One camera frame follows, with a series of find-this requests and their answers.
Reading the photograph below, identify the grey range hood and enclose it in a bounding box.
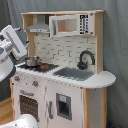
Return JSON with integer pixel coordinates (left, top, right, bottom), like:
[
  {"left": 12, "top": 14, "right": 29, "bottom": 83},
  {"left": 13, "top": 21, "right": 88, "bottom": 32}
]
[{"left": 26, "top": 15, "right": 50, "bottom": 33}]

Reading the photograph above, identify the white microwave door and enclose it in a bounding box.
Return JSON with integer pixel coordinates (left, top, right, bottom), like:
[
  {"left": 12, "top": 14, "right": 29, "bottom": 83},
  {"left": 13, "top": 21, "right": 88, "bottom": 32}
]
[{"left": 49, "top": 13, "right": 96, "bottom": 37}]

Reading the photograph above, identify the right red stove knob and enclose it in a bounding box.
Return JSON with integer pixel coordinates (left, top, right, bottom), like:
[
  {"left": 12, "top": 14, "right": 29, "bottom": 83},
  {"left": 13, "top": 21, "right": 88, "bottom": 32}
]
[{"left": 32, "top": 81, "right": 38, "bottom": 87}]

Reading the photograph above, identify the wooden toy kitchen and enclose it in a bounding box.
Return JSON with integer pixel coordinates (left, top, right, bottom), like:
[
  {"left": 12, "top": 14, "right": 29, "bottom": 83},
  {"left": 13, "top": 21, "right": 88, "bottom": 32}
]
[{"left": 11, "top": 10, "right": 116, "bottom": 128}]

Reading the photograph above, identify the oven door with handle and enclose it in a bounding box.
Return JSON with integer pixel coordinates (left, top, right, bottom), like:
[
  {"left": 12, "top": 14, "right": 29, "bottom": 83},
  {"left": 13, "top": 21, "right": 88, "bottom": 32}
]
[{"left": 19, "top": 90, "right": 38, "bottom": 118}]

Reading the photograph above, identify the grey cabinet door handle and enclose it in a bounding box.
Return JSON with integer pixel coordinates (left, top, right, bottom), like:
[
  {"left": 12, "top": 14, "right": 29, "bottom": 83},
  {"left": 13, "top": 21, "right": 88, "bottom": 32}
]
[{"left": 48, "top": 101, "right": 53, "bottom": 119}]

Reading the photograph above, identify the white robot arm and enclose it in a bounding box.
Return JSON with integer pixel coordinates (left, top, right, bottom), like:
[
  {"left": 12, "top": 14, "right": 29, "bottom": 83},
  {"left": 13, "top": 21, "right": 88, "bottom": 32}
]
[{"left": 0, "top": 25, "right": 27, "bottom": 83}]

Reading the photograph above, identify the black toy faucet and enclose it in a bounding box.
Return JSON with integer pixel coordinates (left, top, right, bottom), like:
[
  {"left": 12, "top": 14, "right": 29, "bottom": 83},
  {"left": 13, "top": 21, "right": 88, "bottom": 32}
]
[{"left": 77, "top": 50, "right": 95, "bottom": 70}]

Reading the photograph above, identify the left red stove knob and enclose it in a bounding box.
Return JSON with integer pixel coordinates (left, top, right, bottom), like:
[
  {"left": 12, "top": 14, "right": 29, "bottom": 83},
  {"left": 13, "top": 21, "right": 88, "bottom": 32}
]
[{"left": 14, "top": 76, "right": 20, "bottom": 82}]

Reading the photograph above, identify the black stovetop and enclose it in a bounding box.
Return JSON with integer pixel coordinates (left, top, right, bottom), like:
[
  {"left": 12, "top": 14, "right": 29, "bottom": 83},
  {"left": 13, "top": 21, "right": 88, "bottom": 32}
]
[{"left": 21, "top": 62, "right": 57, "bottom": 73}]

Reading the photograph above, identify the small metal pot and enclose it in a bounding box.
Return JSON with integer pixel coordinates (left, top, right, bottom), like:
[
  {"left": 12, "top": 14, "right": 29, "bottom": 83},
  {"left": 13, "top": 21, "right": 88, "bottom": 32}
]
[{"left": 25, "top": 56, "right": 40, "bottom": 67}]

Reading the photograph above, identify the red stove knob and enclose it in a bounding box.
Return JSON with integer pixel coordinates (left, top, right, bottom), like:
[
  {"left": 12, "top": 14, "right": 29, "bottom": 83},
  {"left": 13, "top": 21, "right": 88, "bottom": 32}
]
[
  {"left": 14, "top": 76, "right": 20, "bottom": 82},
  {"left": 32, "top": 81, "right": 38, "bottom": 87}
]

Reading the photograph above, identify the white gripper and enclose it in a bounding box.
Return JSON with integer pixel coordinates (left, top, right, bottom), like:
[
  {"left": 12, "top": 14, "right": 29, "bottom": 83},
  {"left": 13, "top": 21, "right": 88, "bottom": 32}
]
[{"left": 0, "top": 25, "right": 27, "bottom": 60}]

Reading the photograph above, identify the grey sink basin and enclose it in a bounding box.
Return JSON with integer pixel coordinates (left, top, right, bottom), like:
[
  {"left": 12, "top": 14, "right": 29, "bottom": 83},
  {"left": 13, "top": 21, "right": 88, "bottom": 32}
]
[{"left": 53, "top": 67, "right": 93, "bottom": 81}]

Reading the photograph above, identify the grey ice dispenser panel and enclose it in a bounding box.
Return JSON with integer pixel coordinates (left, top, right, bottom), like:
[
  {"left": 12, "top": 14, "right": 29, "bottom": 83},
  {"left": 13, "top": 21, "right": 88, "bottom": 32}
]
[{"left": 56, "top": 93, "right": 72, "bottom": 120}]

